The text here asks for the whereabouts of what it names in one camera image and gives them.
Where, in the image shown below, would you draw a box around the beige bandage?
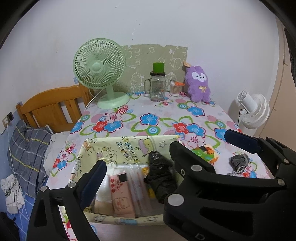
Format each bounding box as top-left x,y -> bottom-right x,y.
92,195 -> 113,216

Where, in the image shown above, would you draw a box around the pink tissue pack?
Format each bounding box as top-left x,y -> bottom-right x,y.
110,172 -> 135,218

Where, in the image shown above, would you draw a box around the black umbrella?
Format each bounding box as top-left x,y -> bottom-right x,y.
145,151 -> 178,204

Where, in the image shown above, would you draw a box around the clear plastic packet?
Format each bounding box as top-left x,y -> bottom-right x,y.
126,165 -> 152,217

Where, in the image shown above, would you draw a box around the white soft cloth pack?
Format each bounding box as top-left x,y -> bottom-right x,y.
95,163 -> 125,203

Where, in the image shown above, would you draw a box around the cartoon print tissue pack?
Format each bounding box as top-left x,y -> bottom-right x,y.
142,166 -> 156,199

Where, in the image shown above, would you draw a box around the grey rolled socks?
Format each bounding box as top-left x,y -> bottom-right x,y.
227,154 -> 249,176

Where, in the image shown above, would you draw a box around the yellow fabric storage box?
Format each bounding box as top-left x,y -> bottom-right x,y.
69,135 -> 179,226

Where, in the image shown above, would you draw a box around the green orange tissue pack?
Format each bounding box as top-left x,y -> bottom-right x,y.
191,144 -> 219,166

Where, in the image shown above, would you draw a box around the white floor fan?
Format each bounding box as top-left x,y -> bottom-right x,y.
236,90 -> 270,136

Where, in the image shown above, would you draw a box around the white crumpled cloth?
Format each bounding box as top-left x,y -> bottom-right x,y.
1,174 -> 25,214

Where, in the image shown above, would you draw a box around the grey plaid pillow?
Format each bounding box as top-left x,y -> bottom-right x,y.
8,120 -> 53,198

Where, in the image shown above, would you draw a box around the floral tablecloth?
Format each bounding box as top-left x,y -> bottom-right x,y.
46,91 -> 273,241

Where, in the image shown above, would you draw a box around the purple plush bunny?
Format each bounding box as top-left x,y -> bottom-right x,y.
183,62 -> 211,103

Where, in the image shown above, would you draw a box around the small toothpick jar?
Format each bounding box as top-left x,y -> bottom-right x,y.
170,80 -> 185,96

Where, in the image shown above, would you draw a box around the glass jar green lid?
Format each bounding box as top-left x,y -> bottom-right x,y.
144,62 -> 167,101

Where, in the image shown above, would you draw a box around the green desk fan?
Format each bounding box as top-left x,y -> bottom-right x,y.
73,38 -> 130,109

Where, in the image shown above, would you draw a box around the wall power socket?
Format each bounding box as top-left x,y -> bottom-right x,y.
2,112 -> 14,128

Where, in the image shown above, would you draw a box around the green patterned wall board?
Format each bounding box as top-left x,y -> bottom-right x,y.
114,44 -> 188,93

